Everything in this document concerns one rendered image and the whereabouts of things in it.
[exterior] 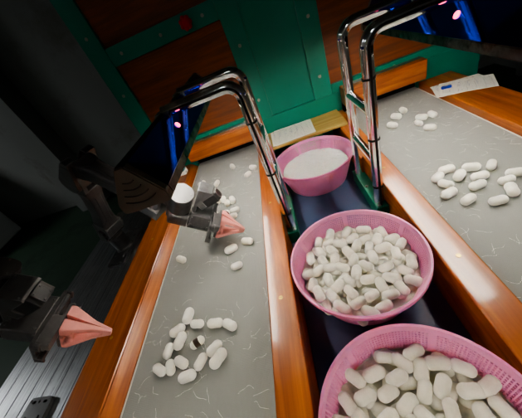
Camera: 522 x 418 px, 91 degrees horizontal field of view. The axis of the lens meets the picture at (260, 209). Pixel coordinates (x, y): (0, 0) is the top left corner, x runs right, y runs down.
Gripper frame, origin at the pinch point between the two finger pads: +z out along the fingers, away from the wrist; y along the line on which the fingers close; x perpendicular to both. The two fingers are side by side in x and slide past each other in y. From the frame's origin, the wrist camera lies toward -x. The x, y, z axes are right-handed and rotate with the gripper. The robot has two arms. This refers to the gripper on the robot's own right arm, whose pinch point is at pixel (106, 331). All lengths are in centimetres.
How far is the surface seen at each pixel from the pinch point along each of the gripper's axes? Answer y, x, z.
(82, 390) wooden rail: -5.4, 13.8, -2.2
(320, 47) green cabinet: 84, -52, 38
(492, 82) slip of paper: 62, -63, 89
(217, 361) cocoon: -4.7, -4.1, 20.2
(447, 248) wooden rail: 7, -33, 54
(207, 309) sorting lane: 7.4, 0.2, 18.0
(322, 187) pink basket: 43, -19, 45
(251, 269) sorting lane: 15.4, -6.5, 26.0
